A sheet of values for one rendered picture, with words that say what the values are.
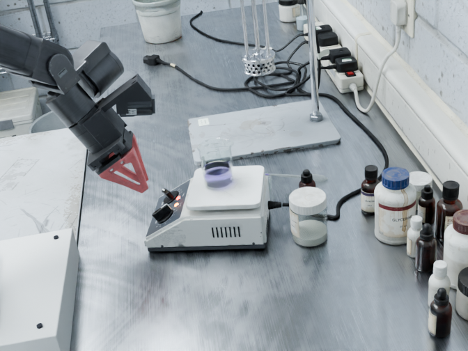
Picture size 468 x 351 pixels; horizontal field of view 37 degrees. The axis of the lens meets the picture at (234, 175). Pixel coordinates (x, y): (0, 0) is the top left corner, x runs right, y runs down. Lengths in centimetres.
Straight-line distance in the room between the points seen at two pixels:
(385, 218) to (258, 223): 20
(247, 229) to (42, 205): 44
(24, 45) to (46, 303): 36
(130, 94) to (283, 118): 52
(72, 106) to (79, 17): 244
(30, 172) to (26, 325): 56
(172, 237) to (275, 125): 45
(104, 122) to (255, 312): 36
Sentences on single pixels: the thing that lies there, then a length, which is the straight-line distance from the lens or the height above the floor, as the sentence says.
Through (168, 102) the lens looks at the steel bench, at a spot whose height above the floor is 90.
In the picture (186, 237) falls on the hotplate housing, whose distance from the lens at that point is 113.
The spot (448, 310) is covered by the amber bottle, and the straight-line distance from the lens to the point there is 95.
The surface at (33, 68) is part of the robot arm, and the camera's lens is 101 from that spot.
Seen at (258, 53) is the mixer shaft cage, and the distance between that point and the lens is 140.
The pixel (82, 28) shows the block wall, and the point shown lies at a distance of 351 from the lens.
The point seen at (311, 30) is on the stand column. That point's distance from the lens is 140.
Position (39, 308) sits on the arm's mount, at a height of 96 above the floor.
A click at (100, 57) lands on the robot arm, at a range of 110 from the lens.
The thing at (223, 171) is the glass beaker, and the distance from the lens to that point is 111.
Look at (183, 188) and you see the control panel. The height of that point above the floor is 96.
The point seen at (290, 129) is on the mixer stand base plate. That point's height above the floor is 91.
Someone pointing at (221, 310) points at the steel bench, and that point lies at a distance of 103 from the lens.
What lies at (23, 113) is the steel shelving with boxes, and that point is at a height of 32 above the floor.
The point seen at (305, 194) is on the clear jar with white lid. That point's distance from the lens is 111.
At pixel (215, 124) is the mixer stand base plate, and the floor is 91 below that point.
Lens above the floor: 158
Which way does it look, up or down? 31 degrees down
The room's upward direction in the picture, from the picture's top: 7 degrees counter-clockwise
